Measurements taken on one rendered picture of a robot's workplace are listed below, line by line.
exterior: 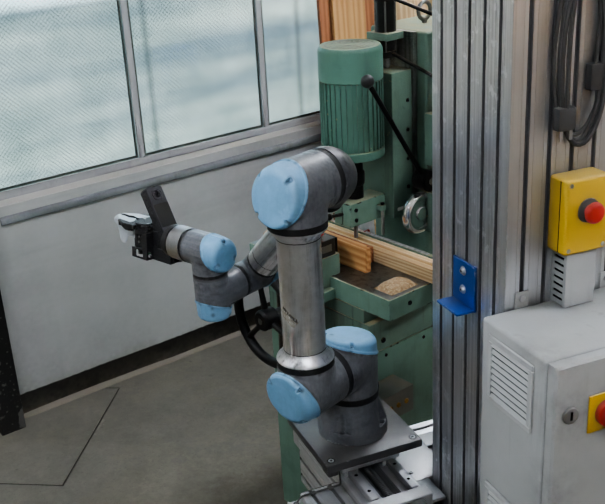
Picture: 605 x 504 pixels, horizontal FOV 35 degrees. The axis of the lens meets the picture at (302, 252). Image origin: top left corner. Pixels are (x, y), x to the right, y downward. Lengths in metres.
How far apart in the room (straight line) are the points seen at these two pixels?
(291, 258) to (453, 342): 0.36
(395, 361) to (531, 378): 1.17
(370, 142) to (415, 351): 0.61
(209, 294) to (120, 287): 1.94
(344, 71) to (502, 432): 1.18
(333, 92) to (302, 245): 0.88
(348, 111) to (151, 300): 1.73
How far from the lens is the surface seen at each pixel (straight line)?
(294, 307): 1.84
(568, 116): 1.61
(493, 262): 1.70
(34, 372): 3.92
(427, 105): 2.72
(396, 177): 2.74
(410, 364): 2.78
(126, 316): 4.02
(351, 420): 2.05
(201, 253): 1.99
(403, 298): 2.54
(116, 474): 3.53
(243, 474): 3.44
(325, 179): 1.76
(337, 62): 2.56
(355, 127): 2.60
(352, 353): 1.98
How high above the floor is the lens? 1.97
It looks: 22 degrees down
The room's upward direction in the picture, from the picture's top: 3 degrees counter-clockwise
